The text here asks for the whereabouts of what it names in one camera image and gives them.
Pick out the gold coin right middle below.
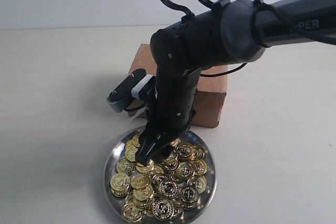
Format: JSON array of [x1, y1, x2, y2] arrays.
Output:
[[175, 162, 195, 180]]

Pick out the gold coin front centre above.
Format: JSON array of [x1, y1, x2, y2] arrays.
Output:
[[152, 198, 174, 221]]

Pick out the gold coin left edge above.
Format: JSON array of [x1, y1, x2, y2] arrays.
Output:
[[116, 157, 135, 175]]

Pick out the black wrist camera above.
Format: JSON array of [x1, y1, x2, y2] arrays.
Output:
[[107, 69, 155, 113]]

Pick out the round steel plate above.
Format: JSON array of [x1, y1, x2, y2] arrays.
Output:
[[102, 125, 217, 223]]

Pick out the brown cardboard slotted box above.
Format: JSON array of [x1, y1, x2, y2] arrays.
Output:
[[129, 44, 227, 128]]

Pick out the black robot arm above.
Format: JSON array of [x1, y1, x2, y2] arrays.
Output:
[[135, 0, 335, 165]]

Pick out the gold coin front right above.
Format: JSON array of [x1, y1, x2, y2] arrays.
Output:
[[179, 185, 199, 205]]

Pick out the gold coin centre pile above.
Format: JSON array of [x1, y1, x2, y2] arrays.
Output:
[[159, 179, 180, 199]]

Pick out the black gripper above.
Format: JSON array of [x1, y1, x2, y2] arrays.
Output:
[[135, 68, 201, 166]]

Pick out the gold coin far left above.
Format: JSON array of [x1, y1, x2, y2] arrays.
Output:
[[110, 173, 130, 191]]

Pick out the gold coin front left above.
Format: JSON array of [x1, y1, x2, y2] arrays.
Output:
[[122, 204, 144, 223]]

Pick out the gold coin upper right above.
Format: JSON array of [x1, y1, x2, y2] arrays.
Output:
[[176, 142, 193, 160]]

